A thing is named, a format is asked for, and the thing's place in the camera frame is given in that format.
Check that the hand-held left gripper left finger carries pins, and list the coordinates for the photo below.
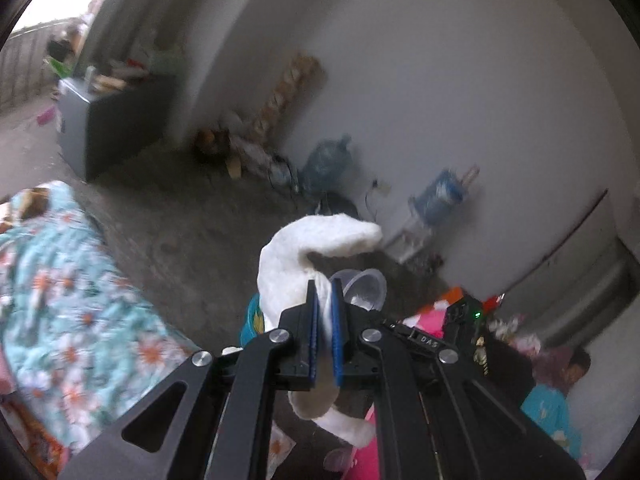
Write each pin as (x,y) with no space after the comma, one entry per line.
(312,330)

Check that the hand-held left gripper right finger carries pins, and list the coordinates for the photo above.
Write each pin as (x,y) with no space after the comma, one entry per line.
(337,330)

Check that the clear plastic bowl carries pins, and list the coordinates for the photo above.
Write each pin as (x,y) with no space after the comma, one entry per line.
(367,285)

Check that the blue mesh bin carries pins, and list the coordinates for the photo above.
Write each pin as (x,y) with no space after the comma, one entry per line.
(247,332)

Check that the white cloth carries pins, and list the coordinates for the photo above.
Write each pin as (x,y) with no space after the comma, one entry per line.
(285,260)

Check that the clear blue water jug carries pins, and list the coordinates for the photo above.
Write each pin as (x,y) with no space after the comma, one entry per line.
(325,165)

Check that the black basket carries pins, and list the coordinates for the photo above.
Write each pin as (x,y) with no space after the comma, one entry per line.
(212,145)

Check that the tall patterned cardboard box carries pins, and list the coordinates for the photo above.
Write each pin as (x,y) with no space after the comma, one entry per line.
(287,95)

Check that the floral light blue quilt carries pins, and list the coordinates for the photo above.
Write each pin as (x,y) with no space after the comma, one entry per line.
(75,310)

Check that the grey cabinet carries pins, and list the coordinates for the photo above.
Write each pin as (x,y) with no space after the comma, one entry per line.
(120,125)

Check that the grey curtain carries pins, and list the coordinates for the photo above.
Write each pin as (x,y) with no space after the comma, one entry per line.
(130,20)

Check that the metal window railing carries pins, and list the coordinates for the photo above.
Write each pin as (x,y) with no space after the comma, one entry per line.
(20,70)

